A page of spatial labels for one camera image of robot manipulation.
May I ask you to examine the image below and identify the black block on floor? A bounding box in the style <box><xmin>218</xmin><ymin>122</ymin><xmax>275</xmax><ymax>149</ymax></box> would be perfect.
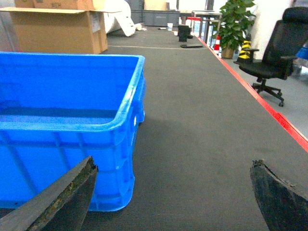
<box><xmin>178</xmin><ymin>25</ymin><xmax>193</xmax><ymax>42</ymax></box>

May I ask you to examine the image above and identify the metal frame table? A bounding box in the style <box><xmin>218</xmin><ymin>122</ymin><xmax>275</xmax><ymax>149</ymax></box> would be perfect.
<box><xmin>192</xmin><ymin>10</ymin><xmax>222</xmax><ymax>46</ymax></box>

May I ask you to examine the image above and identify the large blue plastic crate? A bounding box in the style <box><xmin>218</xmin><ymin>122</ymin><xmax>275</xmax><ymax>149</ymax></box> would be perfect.
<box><xmin>0</xmin><ymin>52</ymin><xmax>146</xmax><ymax>212</ymax></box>

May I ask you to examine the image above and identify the green potted plant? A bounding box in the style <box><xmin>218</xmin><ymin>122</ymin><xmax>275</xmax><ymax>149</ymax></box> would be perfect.
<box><xmin>217</xmin><ymin>0</ymin><xmax>255</xmax><ymax>59</ymax></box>

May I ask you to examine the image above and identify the grey storage cabinet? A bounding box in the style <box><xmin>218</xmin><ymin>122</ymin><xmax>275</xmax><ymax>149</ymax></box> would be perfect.
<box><xmin>126</xmin><ymin>0</ymin><xmax>180</xmax><ymax>27</ymax></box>

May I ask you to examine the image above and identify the yellow black traffic cone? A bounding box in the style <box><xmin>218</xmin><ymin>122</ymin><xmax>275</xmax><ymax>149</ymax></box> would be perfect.
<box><xmin>237</xmin><ymin>33</ymin><xmax>251</xmax><ymax>63</ymax></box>

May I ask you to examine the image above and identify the flat black plate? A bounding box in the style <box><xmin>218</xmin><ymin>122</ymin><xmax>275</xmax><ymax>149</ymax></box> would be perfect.
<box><xmin>180</xmin><ymin>44</ymin><xmax>203</xmax><ymax>49</ymax></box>

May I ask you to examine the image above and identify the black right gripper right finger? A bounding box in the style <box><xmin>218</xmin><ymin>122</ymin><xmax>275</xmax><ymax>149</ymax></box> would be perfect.
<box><xmin>250</xmin><ymin>159</ymin><xmax>308</xmax><ymax>231</ymax></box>

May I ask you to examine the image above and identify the white paper cup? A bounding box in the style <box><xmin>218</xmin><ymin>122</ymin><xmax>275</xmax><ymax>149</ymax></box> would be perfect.
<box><xmin>167</xmin><ymin>23</ymin><xmax>173</xmax><ymax>31</ymax></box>

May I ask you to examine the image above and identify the black office chair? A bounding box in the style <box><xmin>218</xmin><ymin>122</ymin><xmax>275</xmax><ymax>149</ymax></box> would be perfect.
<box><xmin>239</xmin><ymin>7</ymin><xmax>308</xmax><ymax>107</ymax></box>

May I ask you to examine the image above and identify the large open cardboard box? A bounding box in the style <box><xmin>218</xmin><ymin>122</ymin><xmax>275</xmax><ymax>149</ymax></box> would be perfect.
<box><xmin>0</xmin><ymin>0</ymin><xmax>119</xmax><ymax>54</ymax></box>

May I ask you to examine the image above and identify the red white traffic cone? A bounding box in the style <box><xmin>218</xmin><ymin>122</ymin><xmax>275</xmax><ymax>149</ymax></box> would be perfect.
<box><xmin>213</xmin><ymin>35</ymin><xmax>220</xmax><ymax>55</ymax></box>

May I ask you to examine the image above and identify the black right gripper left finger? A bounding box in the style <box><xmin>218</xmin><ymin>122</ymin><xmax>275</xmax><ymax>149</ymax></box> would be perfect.
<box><xmin>0</xmin><ymin>156</ymin><xmax>98</xmax><ymax>231</ymax></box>

